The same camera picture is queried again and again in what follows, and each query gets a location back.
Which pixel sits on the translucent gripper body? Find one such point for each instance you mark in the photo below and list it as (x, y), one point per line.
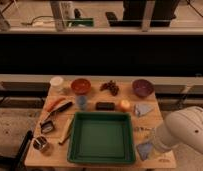
(158, 147)

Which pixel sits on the blue sponge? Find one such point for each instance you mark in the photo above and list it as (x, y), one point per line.
(144, 150)

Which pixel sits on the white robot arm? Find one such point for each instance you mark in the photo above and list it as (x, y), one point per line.
(181, 126)

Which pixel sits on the white paper cup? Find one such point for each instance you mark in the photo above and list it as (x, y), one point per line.
(56, 82)

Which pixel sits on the grey crumpled cloth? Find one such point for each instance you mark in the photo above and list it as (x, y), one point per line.
(142, 109)

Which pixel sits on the orange round fruit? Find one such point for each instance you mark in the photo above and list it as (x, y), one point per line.
(124, 105)

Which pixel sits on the green plastic tray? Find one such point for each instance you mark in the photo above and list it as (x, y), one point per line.
(101, 138)

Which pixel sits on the purple bowl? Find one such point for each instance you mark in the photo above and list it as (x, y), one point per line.
(142, 88)

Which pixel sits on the dark brown block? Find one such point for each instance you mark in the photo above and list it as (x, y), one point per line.
(105, 106)

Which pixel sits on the dark grape bunch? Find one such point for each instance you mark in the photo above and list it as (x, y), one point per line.
(111, 86)

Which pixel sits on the red bowl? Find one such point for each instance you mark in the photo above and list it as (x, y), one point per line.
(81, 86)

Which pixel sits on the small black metal box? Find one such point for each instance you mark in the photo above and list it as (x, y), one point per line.
(47, 127)

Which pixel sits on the orange carrot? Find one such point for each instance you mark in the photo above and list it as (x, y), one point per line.
(53, 104)

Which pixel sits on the round metal tin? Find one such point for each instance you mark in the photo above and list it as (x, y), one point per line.
(41, 144)

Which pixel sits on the black handled knife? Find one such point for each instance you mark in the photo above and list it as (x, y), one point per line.
(58, 110)

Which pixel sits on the black chair frame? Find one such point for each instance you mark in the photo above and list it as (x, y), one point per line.
(11, 163)

